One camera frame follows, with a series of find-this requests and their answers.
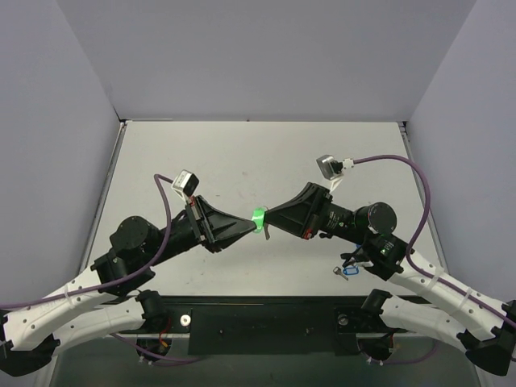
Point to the silver key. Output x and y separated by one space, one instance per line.
266 232
339 272

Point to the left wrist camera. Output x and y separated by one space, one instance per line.
185 184

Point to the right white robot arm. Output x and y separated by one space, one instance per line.
480 326

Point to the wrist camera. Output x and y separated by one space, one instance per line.
185 184
331 170

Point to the silver key on blue tag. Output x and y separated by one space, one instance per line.
339 272

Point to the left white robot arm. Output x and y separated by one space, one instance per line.
107 297

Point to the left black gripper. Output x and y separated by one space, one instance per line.
201 224

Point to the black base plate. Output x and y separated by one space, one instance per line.
248 325

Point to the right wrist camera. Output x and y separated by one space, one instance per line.
331 170

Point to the green key tag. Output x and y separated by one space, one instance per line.
258 217

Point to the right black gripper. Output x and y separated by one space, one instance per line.
314 211

